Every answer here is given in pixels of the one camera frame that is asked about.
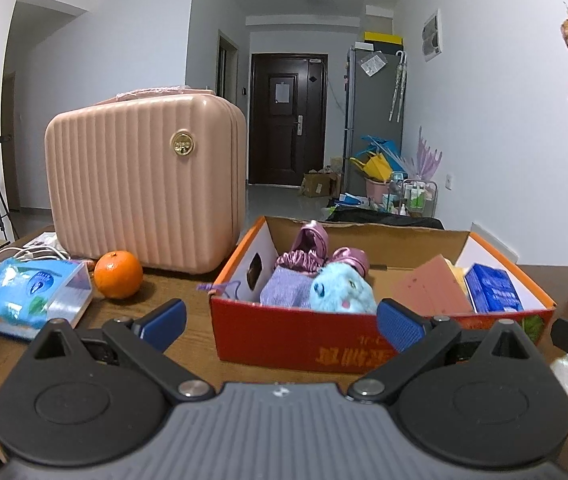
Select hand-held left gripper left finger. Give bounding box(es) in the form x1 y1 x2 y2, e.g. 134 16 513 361
31 297 217 403

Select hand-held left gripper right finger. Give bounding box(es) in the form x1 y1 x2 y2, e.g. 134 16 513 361
346 297 540 403

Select orange cardboard box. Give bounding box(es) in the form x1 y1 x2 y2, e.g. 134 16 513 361
209 216 557 375

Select purple woven fabric pouch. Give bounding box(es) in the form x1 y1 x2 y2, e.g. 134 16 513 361
196 266 322 309

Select orange fruit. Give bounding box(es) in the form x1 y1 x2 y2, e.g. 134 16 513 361
94 251 144 300

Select blue fluffy plush toy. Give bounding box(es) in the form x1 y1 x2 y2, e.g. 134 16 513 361
310 263 379 316

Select pale yellow sponge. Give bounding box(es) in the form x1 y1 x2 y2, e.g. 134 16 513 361
446 259 470 293

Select pink satin scrunchie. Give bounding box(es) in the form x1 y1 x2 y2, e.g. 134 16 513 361
331 246 371 278
275 222 329 272

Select small blue tissue pack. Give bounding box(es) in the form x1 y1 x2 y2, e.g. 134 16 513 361
464 262 525 313

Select cart with bottles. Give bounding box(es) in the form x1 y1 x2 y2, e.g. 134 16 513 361
389 172 439 216

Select pink ribbed suitcase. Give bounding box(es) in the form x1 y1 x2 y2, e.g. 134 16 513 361
45 87 248 276

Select blue packets on floor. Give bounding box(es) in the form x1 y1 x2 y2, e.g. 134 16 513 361
326 192 370 209

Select pink bucket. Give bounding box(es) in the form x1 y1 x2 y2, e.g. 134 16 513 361
365 180 392 206

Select white power strip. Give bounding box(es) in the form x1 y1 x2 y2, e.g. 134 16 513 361
24 232 65 261

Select yellow bag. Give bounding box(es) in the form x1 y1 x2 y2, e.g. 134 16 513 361
349 152 395 181

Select brown cardboard carton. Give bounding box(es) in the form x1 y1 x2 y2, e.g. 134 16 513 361
299 170 342 198

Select purple wing decoration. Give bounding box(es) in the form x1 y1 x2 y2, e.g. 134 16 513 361
404 126 442 181

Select blue plastic rack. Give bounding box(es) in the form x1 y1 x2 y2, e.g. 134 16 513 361
361 135 400 161

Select grey refrigerator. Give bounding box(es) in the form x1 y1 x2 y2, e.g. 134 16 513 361
342 45 405 206

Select dark brown entrance door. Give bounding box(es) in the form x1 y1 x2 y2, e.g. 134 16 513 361
249 52 328 188

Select white folded umbrella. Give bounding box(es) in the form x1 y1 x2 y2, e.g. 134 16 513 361
389 51 408 122

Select paper sheet on refrigerator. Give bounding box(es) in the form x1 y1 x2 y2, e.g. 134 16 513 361
359 52 387 77

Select side room door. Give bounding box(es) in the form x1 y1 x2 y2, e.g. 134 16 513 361
216 30 241 98

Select yellow and black box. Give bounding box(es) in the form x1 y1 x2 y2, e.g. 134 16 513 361
364 31 404 46

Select white wall notice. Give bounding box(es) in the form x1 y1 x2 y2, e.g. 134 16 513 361
471 222 520 263

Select white cable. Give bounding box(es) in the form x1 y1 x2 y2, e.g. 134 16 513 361
0 245 72 273

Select white wall panel box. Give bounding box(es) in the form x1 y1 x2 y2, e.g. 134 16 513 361
422 8 443 57

